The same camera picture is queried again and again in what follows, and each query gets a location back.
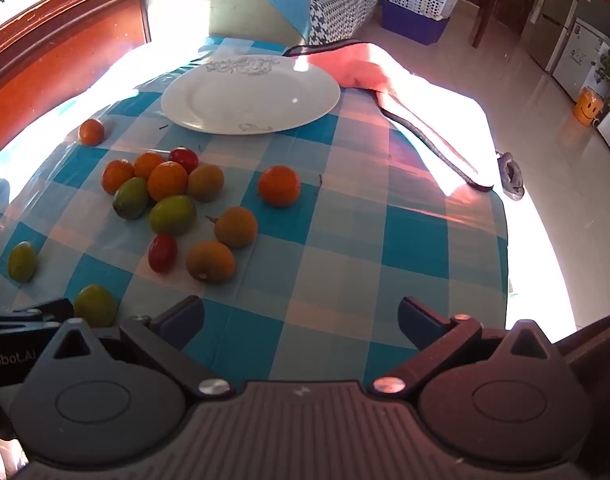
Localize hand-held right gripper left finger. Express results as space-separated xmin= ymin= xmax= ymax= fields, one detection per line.
xmin=49 ymin=296 xmax=236 ymax=401

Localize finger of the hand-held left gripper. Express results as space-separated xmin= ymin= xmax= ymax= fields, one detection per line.
xmin=0 ymin=298 xmax=75 ymax=333

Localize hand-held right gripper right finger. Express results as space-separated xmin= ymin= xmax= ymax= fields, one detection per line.
xmin=367 ymin=296 xmax=556 ymax=401

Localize green jujube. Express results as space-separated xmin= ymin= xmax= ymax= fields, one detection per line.
xmin=74 ymin=284 xmax=118 ymax=328
xmin=149 ymin=194 xmax=197 ymax=236
xmin=112 ymin=176 xmax=151 ymax=221
xmin=8 ymin=241 xmax=38 ymax=282

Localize brown round fruit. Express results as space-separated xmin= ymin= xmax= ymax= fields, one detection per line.
xmin=185 ymin=240 xmax=236 ymax=283
xmin=214 ymin=206 xmax=259 ymax=249
xmin=187 ymin=164 xmax=225 ymax=202

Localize red cherry tomato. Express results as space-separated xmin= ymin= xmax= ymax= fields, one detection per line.
xmin=148 ymin=233 xmax=178 ymax=274
xmin=169 ymin=146 xmax=200 ymax=175

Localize orange mandarin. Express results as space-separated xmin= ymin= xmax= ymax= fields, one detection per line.
xmin=146 ymin=160 xmax=189 ymax=202
xmin=102 ymin=159 xmax=136 ymax=195
xmin=78 ymin=119 xmax=106 ymax=147
xmin=257 ymin=165 xmax=302 ymax=208
xmin=134 ymin=151 xmax=167 ymax=179

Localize white plate with flower print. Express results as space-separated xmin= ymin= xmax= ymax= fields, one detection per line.
xmin=160 ymin=54 xmax=342 ymax=136

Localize blue checked tablecloth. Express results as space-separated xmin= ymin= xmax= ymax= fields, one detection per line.
xmin=0 ymin=35 xmax=510 ymax=381

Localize small grey object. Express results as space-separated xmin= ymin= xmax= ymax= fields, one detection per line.
xmin=496 ymin=151 xmax=526 ymax=202

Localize pink towel with grey edge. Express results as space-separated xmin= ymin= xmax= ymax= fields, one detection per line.
xmin=284 ymin=40 xmax=494 ymax=193

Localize red-brown wooden cabinet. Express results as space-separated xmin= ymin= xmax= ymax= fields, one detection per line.
xmin=0 ymin=0 xmax=153 ymax=171

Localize orange smiley bucket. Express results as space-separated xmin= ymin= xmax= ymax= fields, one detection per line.
xmin=574 ymin=86 xmax=604 ymax=126

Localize blue storage bin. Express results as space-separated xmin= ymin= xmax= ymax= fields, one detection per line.
xmin=381 ymin=0 xmax=452 ymax=46

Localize white chest freezer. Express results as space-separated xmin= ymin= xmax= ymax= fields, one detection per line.
xmin=552 ymin=17 xmax=610 ymax=100

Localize grey-green chair back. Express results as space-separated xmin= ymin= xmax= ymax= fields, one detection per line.
xmin=148 ymin=0 xmax=306 ymax=47

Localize blue white houndstooth cover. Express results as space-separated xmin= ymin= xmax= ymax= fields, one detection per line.
xmin=309 ymin=0 xmax=391 ymax=47

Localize silver refrigerator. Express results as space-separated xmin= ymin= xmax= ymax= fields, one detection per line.
xmin=521 ymin=0 xmax=593 ymax=71

